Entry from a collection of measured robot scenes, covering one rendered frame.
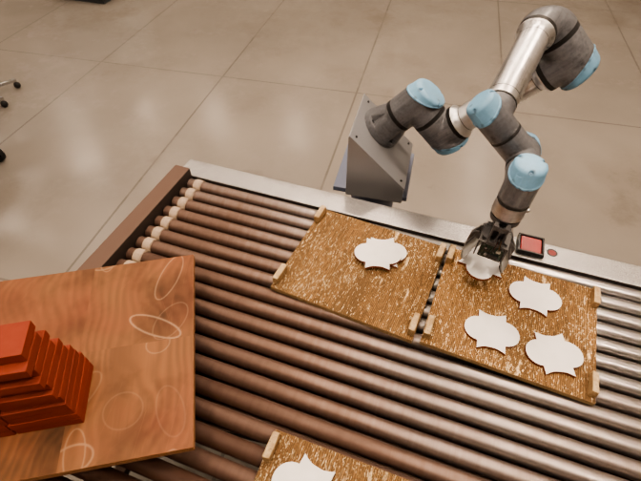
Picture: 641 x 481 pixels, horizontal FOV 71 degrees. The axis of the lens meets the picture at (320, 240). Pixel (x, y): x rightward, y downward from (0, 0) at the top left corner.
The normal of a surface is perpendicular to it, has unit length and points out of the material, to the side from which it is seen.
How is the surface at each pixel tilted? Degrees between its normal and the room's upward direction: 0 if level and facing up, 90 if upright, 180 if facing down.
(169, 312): 0
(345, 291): 0
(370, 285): 0
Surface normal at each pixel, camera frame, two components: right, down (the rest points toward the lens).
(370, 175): -0.24, 0.71
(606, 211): 0.00, -0.68
